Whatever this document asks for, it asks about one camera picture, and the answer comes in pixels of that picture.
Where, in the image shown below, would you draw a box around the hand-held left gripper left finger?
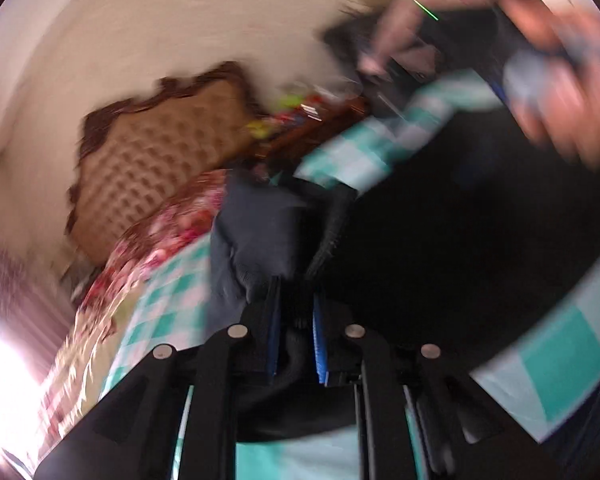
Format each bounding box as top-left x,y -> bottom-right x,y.
32,275 -> 283,480

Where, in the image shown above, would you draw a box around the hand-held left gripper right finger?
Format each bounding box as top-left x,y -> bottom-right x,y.
310,292 -> 566,480

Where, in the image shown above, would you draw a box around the black pants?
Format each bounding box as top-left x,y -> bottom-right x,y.
207,110 -> 600,443

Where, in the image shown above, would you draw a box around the person's right hand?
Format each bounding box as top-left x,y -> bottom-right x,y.
500,0 -> 600,171

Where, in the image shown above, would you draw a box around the black leather sofa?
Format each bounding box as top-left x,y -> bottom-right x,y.
322,10 -> 441,116

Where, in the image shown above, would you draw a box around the floral quilt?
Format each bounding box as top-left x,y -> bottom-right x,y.
30,167 -> 231,441

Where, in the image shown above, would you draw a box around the dark wooden nightstand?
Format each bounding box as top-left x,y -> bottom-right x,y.
250,92 -> 371,161

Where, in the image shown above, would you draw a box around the tufted leather wooden headboard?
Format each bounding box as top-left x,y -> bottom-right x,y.
67,60 -> 253,266

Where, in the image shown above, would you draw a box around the teal white checked cloth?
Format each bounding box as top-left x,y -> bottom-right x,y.
100,70 -> 600,480

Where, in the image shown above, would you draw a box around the pink curtain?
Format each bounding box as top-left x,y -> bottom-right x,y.
0,230 -> 81,361

